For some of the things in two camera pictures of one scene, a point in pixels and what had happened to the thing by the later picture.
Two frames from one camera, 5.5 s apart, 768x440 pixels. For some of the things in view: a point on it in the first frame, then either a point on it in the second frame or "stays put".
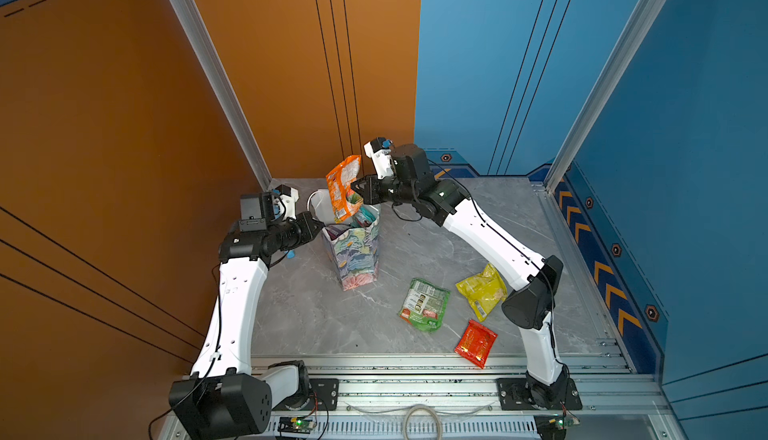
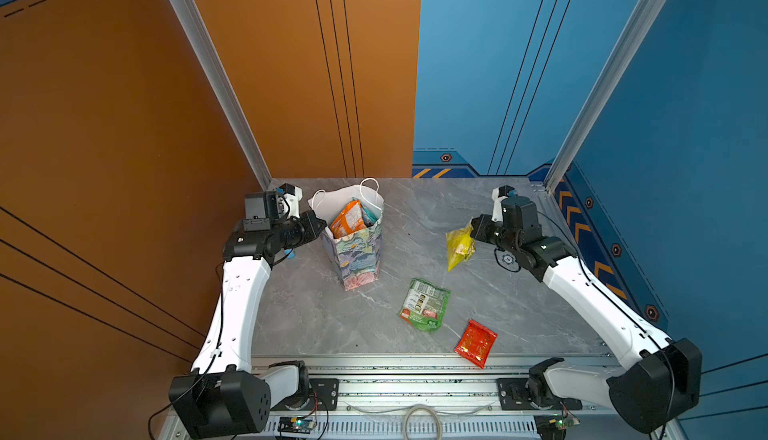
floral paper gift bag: [352, 242] stays put
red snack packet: [476, 343] stays put
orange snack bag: [338, 182] -> [349, 220]
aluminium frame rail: [453, 397] stays put
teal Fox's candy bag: [368, 213] stays put
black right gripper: [371, 194] -> [478, 230]
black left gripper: [301, 221] stays put
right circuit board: [554, 426] stays put
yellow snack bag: [484, 291] -> [460, 246]
